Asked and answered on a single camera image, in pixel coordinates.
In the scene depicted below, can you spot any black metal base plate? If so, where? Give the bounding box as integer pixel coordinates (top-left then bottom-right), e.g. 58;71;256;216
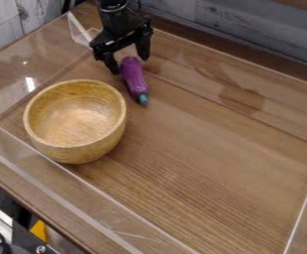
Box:
11;221;76;254

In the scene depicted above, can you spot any brown wooden bowl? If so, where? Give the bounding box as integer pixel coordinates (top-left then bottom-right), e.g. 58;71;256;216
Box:
23;79;127;164

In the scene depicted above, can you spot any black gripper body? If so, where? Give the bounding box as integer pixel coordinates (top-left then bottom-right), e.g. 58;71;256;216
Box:
88;16;153;60

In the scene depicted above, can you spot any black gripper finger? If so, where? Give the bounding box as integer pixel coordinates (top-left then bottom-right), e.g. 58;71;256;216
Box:
135;34;151;61
102;53;119;74

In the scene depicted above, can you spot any purple toy eggplant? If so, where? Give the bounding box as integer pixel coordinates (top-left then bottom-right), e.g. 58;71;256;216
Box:
119;57;149;106

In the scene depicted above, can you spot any yellow sticker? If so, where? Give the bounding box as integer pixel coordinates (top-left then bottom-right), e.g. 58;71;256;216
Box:
30;220;48;242

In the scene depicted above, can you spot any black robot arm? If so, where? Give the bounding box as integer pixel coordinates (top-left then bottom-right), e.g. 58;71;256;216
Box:
88;0;153;74

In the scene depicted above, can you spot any clear acrylic tray wall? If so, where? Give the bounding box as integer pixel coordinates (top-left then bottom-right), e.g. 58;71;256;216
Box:
0;7;307;254

